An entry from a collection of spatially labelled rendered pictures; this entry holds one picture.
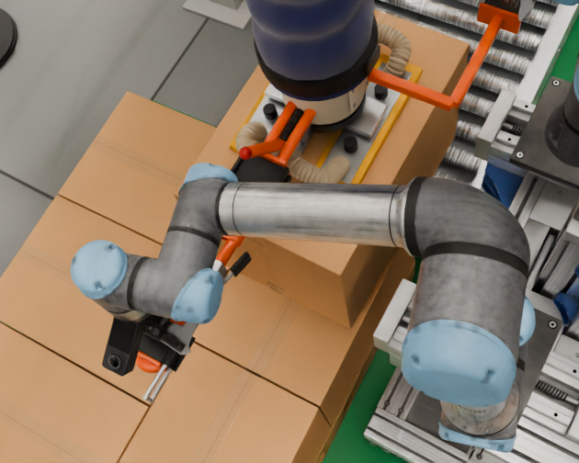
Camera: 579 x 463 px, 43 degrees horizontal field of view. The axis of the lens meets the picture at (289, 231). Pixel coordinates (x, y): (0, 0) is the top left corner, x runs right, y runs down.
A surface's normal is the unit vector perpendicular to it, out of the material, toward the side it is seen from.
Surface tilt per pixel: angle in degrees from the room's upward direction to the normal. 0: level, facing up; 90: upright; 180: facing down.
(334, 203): 19
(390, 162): 1
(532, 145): 0
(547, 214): 0
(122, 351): 33
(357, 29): 75
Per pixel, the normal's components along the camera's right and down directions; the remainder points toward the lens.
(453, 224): -0.58, -0.47
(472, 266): -0.19, -0.39
